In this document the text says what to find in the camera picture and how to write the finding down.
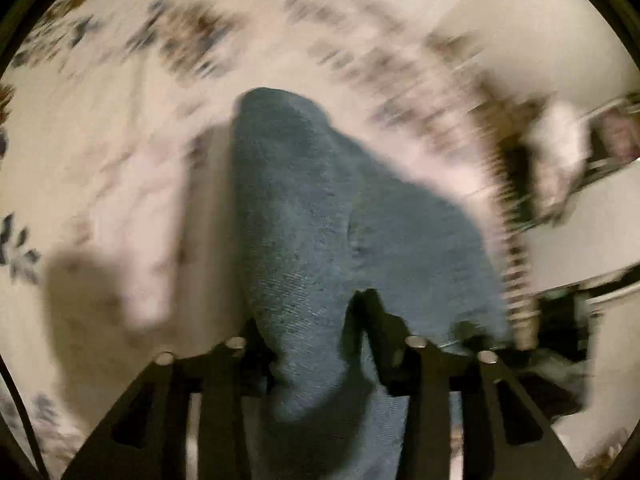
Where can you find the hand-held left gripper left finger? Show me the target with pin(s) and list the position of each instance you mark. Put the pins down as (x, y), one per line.
(250, 355)

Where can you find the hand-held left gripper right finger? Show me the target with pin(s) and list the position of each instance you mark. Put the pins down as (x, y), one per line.
(370, 325)

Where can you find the blue jeans pants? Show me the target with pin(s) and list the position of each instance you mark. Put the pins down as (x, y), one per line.
(310, 210)

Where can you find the white folded pants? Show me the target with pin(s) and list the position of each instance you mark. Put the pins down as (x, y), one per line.
(150, 240)

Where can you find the white wardrobe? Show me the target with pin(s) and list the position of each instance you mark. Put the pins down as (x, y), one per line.
(575, 240)

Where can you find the white jacket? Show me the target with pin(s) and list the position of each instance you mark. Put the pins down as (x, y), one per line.
(560, 150)

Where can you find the metal chair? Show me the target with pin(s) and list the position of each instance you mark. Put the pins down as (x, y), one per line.
(600, 165)

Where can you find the floral blanket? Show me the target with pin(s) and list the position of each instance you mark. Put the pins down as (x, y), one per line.
(125, 85)

